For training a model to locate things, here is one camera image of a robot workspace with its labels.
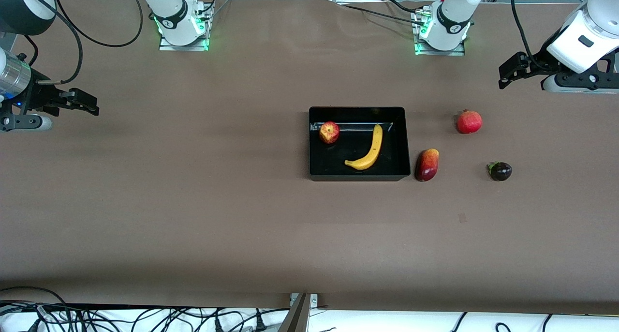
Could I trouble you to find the black rectangular plastic box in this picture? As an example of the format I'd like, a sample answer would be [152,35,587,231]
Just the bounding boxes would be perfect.
[309,106,412,181]

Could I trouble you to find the black cable lying on table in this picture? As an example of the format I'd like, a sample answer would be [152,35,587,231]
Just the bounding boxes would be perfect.
[339,3,427,27]

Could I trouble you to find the small metal edge bracket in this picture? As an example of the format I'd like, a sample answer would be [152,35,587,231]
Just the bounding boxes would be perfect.
[289,293,319,307]

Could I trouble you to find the dark purple eggplant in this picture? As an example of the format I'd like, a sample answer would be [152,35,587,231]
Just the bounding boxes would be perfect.
[487,161,513,181]

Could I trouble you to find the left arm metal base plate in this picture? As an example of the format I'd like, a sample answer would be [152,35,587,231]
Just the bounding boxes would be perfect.
[414,10,466,56]

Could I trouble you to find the yellow banana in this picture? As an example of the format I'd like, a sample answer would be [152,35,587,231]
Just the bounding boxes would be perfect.
[344,124,383,171]

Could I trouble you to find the red pomegranate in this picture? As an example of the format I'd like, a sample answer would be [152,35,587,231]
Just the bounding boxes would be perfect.
[457,109,483,135]

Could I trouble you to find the red yellow mango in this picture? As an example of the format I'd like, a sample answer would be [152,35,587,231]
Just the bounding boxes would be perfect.
[414,149,440,182]

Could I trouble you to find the tangled black cable bundle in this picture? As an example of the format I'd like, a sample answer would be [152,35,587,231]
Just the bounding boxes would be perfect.
[0,286,291,332]

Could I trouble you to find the dark metal profile beam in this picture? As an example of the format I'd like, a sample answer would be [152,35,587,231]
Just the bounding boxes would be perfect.
[278,293,312,332]

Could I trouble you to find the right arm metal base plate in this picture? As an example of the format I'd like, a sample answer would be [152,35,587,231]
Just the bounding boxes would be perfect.
[159,13,209,51]

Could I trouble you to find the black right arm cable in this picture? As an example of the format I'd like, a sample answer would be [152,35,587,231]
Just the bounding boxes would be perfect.
[15,0,144,86]

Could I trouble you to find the brown table cover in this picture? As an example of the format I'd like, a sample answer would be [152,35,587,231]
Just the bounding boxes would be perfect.
[0,0,619,316]

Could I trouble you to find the red yellow apple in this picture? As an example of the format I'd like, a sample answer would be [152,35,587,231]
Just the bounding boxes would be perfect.
[319,121,340,144]

